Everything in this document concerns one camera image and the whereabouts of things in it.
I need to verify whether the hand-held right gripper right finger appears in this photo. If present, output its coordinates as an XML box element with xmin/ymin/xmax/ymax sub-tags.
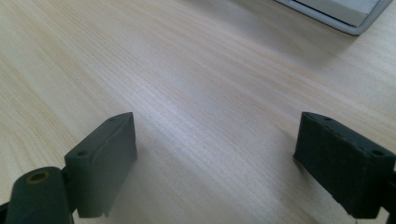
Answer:
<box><xmin>292</xmin><ymin>111</ymin><xmax>396</xmax><ymax>219</ymax></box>

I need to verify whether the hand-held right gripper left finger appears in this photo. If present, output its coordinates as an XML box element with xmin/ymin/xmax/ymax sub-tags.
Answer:
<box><xmin>64</xmin><ymin>111</ymin><xmax>138</xmax><ymax>218</ymax></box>

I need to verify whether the grey tray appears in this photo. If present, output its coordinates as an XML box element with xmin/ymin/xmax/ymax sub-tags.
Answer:
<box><xmin>274</xmin><ymin>0</ymin><xmax>394</xmax><ymax>36</ymax></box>

